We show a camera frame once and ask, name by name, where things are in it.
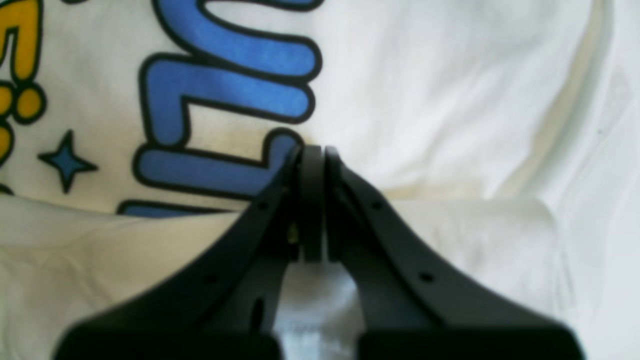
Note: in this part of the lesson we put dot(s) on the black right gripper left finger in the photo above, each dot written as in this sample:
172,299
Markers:
222,305

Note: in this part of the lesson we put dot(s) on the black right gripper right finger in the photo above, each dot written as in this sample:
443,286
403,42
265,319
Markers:
415,304

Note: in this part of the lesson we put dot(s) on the white printed T-shirt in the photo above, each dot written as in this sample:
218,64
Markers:
135,133

